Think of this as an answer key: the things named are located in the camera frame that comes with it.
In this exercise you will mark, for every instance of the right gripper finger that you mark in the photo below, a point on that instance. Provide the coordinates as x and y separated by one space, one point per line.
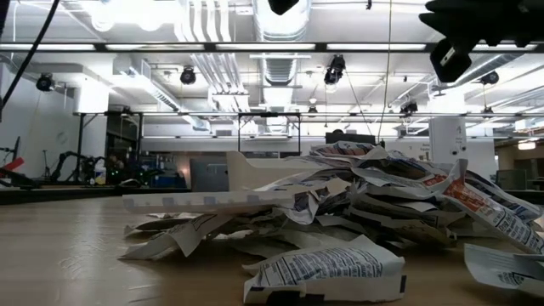
455 6
455 23

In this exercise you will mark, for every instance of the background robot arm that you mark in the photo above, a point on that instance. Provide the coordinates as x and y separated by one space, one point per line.
64 157

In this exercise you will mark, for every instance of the black ceiling spotlight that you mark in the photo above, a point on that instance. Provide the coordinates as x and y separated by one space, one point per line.
489 77
408 107
335 70
44 82
188 75

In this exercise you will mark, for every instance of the white pillar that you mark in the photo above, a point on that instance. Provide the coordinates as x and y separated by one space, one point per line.
446 136

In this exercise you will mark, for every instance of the bright ceiling lamp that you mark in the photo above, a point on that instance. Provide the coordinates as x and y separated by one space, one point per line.
527 145

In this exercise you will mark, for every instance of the black monitor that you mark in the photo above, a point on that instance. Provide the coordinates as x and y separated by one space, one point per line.
348 137

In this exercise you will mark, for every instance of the large white packet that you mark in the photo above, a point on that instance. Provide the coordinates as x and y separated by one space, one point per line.
395 168

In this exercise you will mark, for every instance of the blue printed white packet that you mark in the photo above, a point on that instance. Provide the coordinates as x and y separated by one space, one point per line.
514 202

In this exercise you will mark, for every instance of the orange printed white packet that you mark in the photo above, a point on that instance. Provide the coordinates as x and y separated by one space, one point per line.
489 208

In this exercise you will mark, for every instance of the crumpled white blue packet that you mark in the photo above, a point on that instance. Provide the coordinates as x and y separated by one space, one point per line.
302 204

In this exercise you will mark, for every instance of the white packet with text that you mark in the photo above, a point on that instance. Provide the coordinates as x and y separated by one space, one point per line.
501 268

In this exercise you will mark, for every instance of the white plastic bin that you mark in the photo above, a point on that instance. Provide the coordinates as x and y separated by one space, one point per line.
251 170

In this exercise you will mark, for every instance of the white packet blue text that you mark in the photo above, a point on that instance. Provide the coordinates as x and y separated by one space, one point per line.
323 263

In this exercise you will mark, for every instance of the dark grey storage bin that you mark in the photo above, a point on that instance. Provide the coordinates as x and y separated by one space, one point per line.
208 176

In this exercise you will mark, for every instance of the blue crates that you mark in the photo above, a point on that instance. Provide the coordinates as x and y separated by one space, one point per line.
170 180

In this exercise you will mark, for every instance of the white bottle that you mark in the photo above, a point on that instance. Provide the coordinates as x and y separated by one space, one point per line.
100 176

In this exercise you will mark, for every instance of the red bar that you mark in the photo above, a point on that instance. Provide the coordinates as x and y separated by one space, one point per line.
15 163

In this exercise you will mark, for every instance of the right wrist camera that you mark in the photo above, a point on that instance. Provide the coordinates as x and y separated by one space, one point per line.
450 61

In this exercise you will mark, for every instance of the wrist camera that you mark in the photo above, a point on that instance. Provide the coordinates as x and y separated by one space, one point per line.
450 61
282 5

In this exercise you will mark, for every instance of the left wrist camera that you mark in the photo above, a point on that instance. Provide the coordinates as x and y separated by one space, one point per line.
282 5

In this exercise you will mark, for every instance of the silver ventilation duct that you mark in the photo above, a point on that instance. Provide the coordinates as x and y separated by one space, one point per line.
280 68

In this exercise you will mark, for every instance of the black square frame stand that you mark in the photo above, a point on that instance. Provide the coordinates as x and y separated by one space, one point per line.
239 132

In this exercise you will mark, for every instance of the black aluminium table frame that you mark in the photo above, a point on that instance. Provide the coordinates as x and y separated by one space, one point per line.
64 194

